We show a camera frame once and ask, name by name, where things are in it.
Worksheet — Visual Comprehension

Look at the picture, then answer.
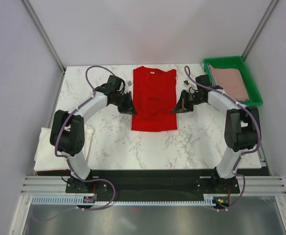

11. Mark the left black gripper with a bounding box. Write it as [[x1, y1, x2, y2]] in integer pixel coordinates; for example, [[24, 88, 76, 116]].
[[111, 92, 137, 116]]

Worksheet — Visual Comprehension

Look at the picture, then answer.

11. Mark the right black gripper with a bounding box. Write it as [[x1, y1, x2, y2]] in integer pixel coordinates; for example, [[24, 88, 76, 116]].
[[172, 90, 204, 114]]

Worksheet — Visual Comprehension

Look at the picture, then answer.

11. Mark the red t shirt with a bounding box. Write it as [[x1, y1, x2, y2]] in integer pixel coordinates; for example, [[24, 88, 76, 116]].
[[131, 66, 177, 132]]

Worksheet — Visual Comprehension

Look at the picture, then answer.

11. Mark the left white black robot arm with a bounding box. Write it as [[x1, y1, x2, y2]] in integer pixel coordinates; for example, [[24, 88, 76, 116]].
[[49, 75, 137, 192]]

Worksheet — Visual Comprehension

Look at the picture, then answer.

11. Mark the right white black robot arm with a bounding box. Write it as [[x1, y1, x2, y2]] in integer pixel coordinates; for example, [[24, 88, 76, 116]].
[[172, 75, 261, 194]]

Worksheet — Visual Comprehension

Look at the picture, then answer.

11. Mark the pink t shirt in bin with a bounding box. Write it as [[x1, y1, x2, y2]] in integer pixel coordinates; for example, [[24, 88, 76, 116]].
[[209, 65, 249, 102]]

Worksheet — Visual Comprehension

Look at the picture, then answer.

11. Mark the green plastic bin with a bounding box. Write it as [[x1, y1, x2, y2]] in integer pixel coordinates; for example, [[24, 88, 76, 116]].
[[203, 56, 263, 106]]

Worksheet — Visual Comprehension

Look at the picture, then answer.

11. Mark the folded dark red shirt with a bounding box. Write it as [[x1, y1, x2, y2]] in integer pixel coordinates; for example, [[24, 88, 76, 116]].
[[36, 170, 65, 176]]

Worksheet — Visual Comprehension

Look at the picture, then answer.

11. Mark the folded white t shirt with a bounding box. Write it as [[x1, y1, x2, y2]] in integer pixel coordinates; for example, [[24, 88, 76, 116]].
[[34, 125, 95, 172]]

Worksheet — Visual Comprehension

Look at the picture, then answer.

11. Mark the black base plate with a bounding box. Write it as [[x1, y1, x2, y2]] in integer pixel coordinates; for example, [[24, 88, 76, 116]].
[[39, 167, 269, 202]]

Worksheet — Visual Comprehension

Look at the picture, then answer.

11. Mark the white slotted cable duct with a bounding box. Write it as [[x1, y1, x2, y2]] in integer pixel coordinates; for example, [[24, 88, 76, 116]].
[[31, 195, 224, 206]]

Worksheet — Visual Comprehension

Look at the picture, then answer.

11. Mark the aluminium front frame rail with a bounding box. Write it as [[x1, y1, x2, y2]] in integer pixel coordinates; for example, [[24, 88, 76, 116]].
[[21, 176, 286, 196]]

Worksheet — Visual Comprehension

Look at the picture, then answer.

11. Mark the left aluminium corner post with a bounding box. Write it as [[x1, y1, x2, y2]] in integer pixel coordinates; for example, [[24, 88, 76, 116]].
[[20, 0, 67, 73]]

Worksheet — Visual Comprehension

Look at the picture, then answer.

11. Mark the aluminium corner post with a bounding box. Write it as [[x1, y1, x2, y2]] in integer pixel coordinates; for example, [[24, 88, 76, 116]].
[[241, 0, 280, 61], [20, 0, 67, 73]]

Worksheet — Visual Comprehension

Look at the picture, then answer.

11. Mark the right aluminium corner post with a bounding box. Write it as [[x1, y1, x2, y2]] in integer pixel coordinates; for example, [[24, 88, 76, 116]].
[[241, 0, 280, 61]]

